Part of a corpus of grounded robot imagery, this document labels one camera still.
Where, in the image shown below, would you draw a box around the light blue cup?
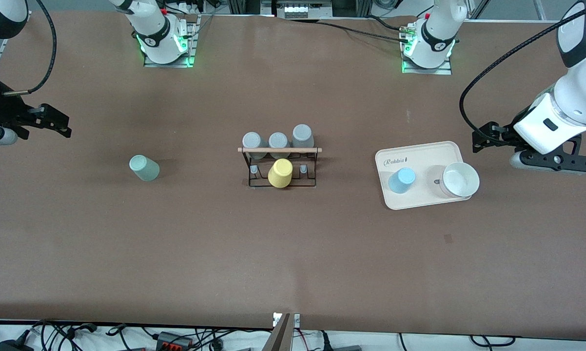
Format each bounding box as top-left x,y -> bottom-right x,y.
388,168 -> 416,195

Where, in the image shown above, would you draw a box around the pale green cup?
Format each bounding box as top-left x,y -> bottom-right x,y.
129,155 -> 160,182

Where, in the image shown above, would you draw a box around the white bowl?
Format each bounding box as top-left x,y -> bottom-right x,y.
438,162 -> 480,199

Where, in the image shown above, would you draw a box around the cream plastic tray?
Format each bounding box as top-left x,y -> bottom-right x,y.
375,141 -> 474,211

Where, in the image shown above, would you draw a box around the grey cup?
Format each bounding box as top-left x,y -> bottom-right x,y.
292,124 -> 315,148
269,132 -> 290,160
242,132 -> 268,160

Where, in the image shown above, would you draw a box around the yellow cup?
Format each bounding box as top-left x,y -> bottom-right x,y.
268,158 -> 293,188

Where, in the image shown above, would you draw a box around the white power strip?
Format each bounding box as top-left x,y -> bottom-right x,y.
283,1 -> 333,19

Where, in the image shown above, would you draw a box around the black terminal block red levers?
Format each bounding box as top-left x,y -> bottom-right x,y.
156,331 -> 195,350

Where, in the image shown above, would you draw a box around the white small plate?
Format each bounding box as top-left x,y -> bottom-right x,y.
273,312 -> 301,327

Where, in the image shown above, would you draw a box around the grey angled pole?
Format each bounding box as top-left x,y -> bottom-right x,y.
262,313 -> 292,351

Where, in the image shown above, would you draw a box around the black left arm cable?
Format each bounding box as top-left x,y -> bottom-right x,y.
460,0 -> 586,144

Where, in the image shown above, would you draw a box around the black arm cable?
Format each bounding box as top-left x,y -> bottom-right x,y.
460,0 -> 586,144
3,0 -> 57,95

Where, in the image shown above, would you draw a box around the black left camera mount bracket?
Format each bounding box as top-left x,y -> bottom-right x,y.
517,134 -> 586,175

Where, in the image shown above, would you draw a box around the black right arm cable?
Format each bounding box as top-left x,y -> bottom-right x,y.
3,0 -> 57,95

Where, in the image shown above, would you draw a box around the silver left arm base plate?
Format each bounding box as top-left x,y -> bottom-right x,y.
401,22 -> 453,75

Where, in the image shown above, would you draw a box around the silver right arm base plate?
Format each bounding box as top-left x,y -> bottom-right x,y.
143,15 -> 201,68

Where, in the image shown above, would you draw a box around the black table cable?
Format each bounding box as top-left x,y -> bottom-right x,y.
317,19 -> 410,42

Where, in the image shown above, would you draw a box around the black wire cup rack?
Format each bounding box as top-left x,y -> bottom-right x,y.
238,146 -> 323,189

